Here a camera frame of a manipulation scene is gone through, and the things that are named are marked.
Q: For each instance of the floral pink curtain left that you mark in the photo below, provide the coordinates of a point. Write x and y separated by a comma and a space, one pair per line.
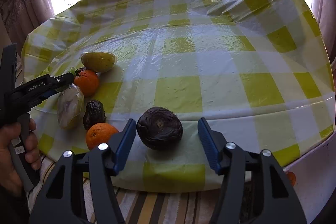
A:
21, 17

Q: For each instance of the person's left hand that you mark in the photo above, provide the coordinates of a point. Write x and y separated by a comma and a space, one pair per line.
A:
10, 178

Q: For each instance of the yellow checkered plastic tablecloth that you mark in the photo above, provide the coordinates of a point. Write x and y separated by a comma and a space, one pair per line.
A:
256, 70

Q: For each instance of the orange tangerine back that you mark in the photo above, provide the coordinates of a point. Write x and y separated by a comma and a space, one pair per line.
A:
88, 82

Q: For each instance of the wrapped green fruit slice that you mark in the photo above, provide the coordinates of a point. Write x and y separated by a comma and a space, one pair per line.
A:
70, 70

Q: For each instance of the orange tangerine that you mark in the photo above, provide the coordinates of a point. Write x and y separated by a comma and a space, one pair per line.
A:
99, 133
88, 82
292, 178

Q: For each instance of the purple white cardboard box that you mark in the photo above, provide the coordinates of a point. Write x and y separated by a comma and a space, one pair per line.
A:
315, 177

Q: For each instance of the large dark passion fruit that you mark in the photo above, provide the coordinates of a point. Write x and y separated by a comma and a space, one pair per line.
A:
159, 129

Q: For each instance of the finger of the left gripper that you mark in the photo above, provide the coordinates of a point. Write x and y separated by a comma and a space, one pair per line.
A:
41, 98
61, 81

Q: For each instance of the wrapped pale fruit half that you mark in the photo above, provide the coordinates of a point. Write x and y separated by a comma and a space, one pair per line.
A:
70, 105

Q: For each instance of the small dark passion fruit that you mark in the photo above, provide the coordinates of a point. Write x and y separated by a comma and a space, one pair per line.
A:
94, 114

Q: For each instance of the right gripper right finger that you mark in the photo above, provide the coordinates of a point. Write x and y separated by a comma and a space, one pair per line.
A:
255, 189

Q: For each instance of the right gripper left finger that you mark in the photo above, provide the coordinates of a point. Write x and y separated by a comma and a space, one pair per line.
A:
77, 178

